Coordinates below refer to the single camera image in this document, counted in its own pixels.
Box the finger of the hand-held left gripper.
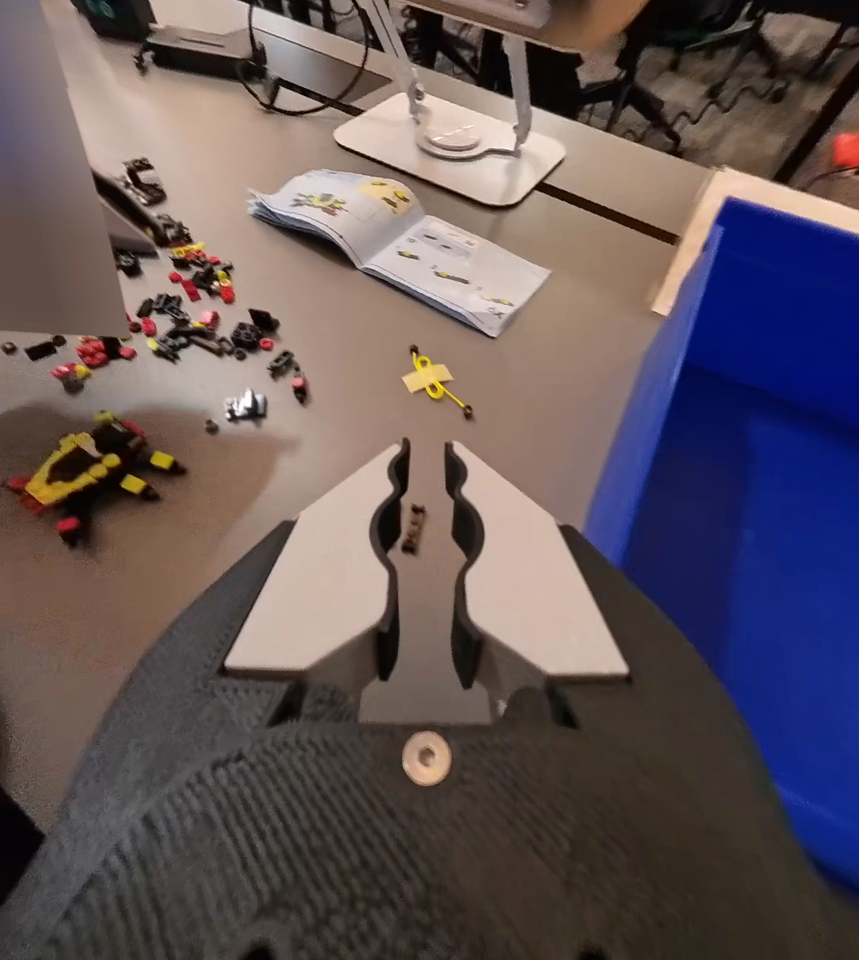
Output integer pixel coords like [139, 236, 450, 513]
[90, 168, 192, 256]

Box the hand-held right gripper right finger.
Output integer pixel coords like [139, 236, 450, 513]
[443, 441, 632, 710]

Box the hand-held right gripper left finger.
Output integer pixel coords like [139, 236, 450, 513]
[222, 438, 412, 710]

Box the pile of lego pieces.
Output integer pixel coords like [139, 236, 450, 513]
[0, 213, 282, 396]

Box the yellow black red lego model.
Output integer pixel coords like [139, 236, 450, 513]
[2, 410, 188, 550]

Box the black round lego stand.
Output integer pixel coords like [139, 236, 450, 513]
[117, 156, 169, 206]

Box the lego instruction booklet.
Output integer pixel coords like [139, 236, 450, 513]
[246, 169, 553, 339]

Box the black power adapter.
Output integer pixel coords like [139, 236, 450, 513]
[145, 24, 268, 83]

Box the black box teal light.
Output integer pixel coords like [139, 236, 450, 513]
[72, 0, 158, 41]

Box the yellow tape strip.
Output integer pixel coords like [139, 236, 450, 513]
[401, 363, 455, 396]

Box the blue plastic bin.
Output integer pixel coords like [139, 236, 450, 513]
[583, 196, 859, 897]

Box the silver monitor stand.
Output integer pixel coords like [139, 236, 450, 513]
[332, 0, 568, 209]

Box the black office chair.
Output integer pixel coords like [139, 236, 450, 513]
[572, 0, 783, 159]

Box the black table leg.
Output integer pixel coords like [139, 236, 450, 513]
[773, 0, 859, 186]

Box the black cable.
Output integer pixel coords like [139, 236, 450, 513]
[237, 0, 372, 117]

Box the yellow elastic cord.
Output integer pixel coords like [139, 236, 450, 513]
[407, 343, 476, 422]

